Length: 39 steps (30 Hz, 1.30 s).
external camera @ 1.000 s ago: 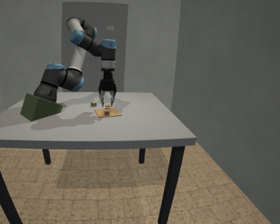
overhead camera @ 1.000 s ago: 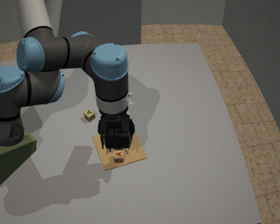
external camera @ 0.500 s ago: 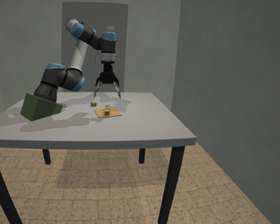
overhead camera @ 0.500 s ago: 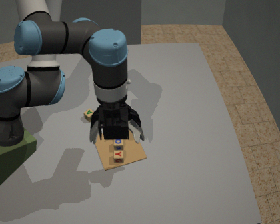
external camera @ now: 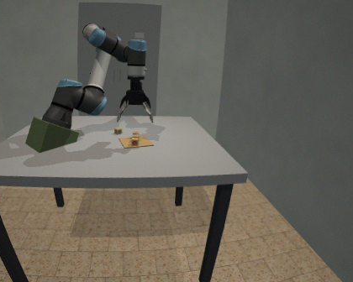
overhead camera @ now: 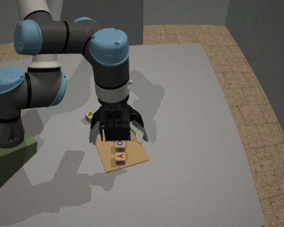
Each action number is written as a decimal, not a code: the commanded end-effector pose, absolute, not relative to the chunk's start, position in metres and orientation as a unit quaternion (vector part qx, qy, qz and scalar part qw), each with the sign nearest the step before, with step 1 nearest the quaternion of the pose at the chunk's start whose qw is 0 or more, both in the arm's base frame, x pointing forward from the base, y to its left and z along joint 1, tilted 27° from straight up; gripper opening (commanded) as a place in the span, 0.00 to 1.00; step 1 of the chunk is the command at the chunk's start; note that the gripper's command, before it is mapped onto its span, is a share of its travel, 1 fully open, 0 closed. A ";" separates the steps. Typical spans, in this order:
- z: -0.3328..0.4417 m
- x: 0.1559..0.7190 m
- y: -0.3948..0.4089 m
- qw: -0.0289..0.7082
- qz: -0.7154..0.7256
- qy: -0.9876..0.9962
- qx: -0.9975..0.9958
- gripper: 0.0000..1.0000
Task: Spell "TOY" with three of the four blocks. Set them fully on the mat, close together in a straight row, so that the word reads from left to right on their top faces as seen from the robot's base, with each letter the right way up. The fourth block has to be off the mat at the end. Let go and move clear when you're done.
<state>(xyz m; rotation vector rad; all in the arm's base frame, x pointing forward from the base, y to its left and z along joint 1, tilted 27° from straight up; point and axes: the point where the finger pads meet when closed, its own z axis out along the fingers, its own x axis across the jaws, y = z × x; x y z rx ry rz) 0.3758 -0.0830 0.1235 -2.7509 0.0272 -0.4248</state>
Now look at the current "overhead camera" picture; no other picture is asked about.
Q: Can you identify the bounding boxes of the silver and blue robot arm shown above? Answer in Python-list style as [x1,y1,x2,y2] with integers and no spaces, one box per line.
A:
[0,0,133,149]

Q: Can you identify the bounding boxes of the tan flat mat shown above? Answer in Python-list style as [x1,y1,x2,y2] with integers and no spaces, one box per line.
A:
[96,131,149,173]

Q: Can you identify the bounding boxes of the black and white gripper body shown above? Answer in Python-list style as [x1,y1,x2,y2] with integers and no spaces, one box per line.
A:
[98,94,131,141]

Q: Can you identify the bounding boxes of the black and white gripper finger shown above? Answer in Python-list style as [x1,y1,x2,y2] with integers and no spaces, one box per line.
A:
[130,107,148,145]
[89,108,100,145]

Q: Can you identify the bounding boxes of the wooden letter block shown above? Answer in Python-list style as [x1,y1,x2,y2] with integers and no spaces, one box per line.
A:
[85,110,94,124]
[115,141,125,153]
[115,152,126,165]

